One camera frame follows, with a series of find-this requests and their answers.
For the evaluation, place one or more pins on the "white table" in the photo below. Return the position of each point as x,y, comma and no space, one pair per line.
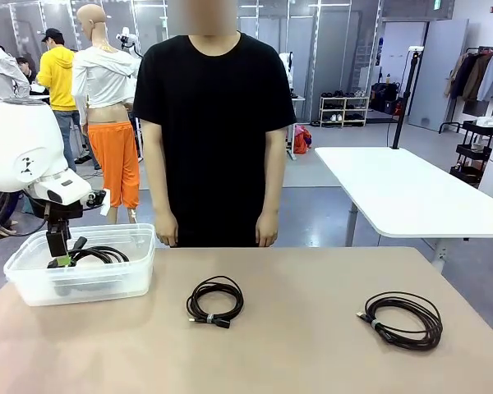
394,189

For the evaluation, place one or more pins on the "beige bald mannequin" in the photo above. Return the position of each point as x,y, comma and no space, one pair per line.
91,18

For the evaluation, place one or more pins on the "person in yellow hoodie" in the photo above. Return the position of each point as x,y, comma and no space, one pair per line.
57,78

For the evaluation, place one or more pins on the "black utility cart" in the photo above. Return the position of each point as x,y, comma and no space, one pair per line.
472,152

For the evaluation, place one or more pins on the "person's left forearm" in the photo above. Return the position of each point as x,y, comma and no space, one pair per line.
271,189

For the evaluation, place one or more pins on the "orange mannequin trousers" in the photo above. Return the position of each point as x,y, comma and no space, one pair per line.
115,164

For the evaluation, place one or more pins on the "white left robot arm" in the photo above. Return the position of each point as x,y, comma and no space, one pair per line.
24,143

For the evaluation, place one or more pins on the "person's right forearm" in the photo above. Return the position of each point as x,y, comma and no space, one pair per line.
162,189

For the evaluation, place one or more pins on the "black pole with white camera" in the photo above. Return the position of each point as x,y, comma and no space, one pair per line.
406,90

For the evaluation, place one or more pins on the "person's right hand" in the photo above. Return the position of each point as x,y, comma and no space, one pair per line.
167,232

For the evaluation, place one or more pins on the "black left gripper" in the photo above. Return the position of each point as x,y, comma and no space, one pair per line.
59,209

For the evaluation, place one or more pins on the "small white robot arm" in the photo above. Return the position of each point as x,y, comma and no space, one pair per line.
128,41

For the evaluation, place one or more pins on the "clothes rack with coats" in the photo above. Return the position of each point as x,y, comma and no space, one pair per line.
480,78

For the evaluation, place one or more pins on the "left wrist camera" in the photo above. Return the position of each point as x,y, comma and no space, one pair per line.
94,201

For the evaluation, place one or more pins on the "wooden shoe rack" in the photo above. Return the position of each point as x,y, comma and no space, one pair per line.
345,111

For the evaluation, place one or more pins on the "person in black t-shirt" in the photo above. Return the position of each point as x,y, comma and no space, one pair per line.
213,123

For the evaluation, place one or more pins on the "grey partition panel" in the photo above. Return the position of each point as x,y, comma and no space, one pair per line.
439,82

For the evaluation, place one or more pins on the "clear plastic storage box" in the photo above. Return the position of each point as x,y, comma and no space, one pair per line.
107,279

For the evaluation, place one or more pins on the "orange bag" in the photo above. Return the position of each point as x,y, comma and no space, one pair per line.
302,141

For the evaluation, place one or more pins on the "black bags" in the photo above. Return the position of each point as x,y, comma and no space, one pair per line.
382,96

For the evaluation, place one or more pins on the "person's left hand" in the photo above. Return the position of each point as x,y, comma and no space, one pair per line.
267,230

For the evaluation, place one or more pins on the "white mannequin top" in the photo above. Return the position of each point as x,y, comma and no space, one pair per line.
102,78

